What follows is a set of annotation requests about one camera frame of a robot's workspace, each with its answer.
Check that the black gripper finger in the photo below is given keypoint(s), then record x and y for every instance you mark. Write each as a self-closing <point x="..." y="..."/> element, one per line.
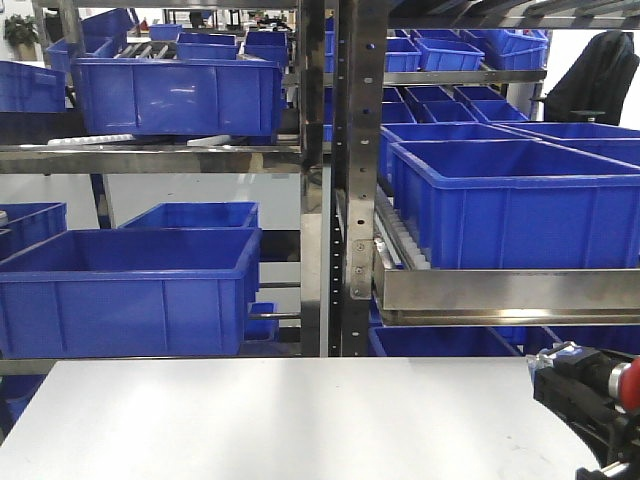
<point x="591" y="416"/>
<point x="615" y="471"/>

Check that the red mushroom push button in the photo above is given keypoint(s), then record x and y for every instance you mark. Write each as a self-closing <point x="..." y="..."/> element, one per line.
<point x="610" y="373"/>

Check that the large blue bin right shelf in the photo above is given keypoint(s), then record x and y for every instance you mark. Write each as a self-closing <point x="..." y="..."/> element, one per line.
<point x="516" y="204"/>

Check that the steel shelving rack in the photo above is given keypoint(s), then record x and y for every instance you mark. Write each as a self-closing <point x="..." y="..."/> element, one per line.
<point x="342" y="259"/>

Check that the large blue bin lower left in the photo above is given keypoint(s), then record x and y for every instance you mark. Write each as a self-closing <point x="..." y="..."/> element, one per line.
<point x="128" y="292"/>

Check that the blue bin upper left shelf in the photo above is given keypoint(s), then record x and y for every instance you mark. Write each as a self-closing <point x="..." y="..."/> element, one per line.
<point x="175" y="97"/>

